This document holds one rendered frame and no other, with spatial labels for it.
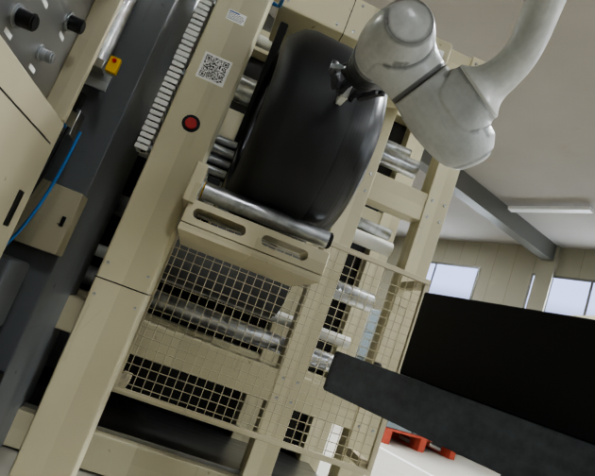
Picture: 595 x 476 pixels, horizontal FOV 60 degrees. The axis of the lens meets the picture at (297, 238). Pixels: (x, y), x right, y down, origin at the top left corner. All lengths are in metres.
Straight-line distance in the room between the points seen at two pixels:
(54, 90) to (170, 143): 0.30
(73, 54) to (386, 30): 0.70
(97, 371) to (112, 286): 0.20
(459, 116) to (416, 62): 0.11
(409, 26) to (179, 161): 0.72
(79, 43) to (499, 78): 0.85
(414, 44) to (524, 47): 0.17
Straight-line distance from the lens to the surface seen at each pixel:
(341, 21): 1.87
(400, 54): 0.82
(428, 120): 0.86
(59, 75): 1.24
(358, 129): 1.23
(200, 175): 1.21
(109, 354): 1.31
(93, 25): 1.28
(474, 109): 0.86
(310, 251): 1.23
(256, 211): 1.24
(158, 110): 1.42
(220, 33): 1.47
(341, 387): 0.50
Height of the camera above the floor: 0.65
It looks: 10 degrees up
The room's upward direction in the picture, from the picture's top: 20 degrees clockwise
